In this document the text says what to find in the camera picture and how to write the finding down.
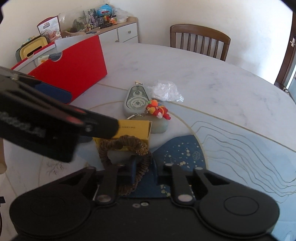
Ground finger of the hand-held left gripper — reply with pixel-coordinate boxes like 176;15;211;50
68;105;120;139
0;66;73;105

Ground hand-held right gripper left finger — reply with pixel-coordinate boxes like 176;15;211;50
59;159;137;205

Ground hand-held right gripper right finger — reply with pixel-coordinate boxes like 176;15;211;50
154;162;230;205

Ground red cardboard box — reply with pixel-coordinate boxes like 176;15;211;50
10;34;108;104

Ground yellow cardboard box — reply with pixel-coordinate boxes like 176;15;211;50
92;119;153;153

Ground brown braided hair band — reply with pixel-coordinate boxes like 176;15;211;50
99;135;153;195

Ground person's left hand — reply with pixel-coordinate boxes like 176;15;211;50
0;139;6;175

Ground grey correction tape dispenser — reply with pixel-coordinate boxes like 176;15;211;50
122;84;152;117

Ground yellow tissue box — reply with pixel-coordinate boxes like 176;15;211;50
19;36;48;59

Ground pale green stone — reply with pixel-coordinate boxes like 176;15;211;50
151;115;170;134

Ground wooden high chair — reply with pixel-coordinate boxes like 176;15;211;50
60;30;86;38

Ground red and white snack bag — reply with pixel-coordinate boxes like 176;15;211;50
36;16;63;43

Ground crumpled white plastic bag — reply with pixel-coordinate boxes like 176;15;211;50
147;80;184;102

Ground white sideboard cabinet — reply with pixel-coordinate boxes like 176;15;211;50
61;17;139;44

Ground wooden slat-back chair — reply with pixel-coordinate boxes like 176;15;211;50
170;24;232;62

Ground brown entrance door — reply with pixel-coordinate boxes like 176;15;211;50
274;28;296;87

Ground red plush keychain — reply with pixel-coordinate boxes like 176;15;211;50
145;99;172;120

